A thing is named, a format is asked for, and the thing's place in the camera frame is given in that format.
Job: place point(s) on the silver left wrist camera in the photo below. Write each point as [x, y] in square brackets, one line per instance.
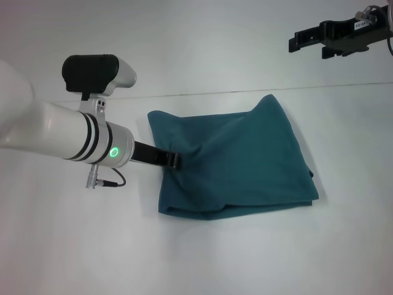
[95, 75]

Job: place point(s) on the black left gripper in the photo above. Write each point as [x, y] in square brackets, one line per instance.
[147, 153]

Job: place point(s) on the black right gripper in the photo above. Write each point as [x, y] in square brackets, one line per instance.
[356, 30]

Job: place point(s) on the teal t-shirt with FREE print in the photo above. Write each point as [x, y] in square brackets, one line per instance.
[233, 159]

